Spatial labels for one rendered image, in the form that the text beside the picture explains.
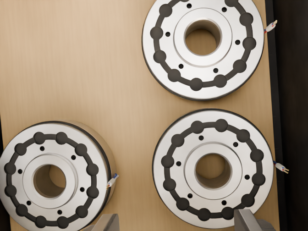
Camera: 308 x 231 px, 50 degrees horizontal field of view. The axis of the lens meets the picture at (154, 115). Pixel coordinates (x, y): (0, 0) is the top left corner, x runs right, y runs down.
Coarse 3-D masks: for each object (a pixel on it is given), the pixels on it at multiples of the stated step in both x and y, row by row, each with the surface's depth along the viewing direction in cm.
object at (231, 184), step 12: (204, 144) 27; (216, 144) 27; (192, 156) 27; (228, 156) 27; (192, 168) 27; (240, 168) 27; (192, 180) 27; (228, 180) 27; (240, 180) 27; (204, 192) 27; (216, 192) 27; (228, 192) 27
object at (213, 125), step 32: (192, 128) 28; (224, 128) 28; (256, 128) 27; (160, 160) 28; (256, 160) 28; (160, 192) 28; (192, 192) 28; (256, 192) 28; (192, 224) 28; (224, 224) 28
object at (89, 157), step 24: (24, 144) 29; (48, 144) 29; (72, 144) 29; (96, 144) 29; (0, 168) 29; (24, 168) 29; (96, 168) 29; (0, 192) 29; (24, 192) 29; (96, 192) 29; (24, 216) 29; (48, 216) 29; (72, 216) 29
